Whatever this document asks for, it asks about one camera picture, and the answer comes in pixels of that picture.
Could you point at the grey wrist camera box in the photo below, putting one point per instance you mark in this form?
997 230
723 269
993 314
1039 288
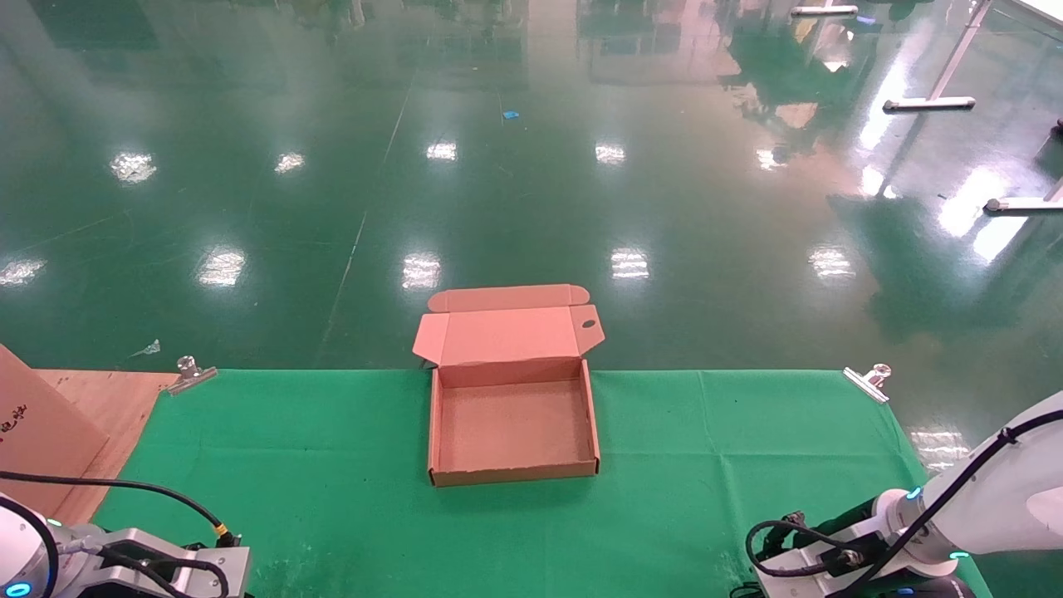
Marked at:
141 540
789 581

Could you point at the clear plastic floor scrap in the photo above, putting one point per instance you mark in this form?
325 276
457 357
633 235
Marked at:
148 349

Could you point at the green tablecloth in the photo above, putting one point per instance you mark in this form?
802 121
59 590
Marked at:
332 465

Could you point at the silver spring clip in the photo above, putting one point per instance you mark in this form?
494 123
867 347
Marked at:
868 384
189 378

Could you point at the white table foot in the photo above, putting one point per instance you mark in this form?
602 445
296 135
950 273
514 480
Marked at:
824 10

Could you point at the brown carton with red print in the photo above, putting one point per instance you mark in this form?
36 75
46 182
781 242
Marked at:
41 432

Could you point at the open flat cardboard box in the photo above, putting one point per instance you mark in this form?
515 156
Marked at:
515 423

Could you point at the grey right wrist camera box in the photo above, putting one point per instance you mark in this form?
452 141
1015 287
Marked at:
789 581

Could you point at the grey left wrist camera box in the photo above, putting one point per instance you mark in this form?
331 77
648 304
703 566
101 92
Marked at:
141 540

